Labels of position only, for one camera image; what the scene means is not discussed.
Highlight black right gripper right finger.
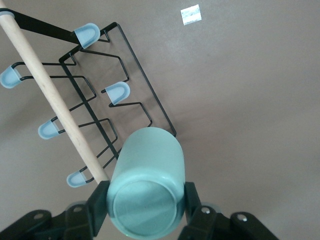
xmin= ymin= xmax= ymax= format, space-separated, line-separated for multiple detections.
xmin=175 ymin=181 xmax=280 ymax=240

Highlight brown table cover mat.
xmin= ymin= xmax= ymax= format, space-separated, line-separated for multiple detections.
xmin=0 ymin=0 xmax=320 ymax=240

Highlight black wire cup holder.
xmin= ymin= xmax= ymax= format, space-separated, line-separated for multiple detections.
xmin=0 ymin=8 xmax=177 ymax=189

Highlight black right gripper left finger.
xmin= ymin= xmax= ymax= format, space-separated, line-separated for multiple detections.
xmin=0 ymin=179 xmax=111 ymax=240

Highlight mint green plastic cup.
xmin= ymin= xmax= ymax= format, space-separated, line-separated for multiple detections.
xmin=106 ymin=126 xmax=186 ymax=240

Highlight small square tape patch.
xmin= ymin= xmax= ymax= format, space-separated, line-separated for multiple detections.
xmin=180 ymin=4 xmax=203 ymax=26

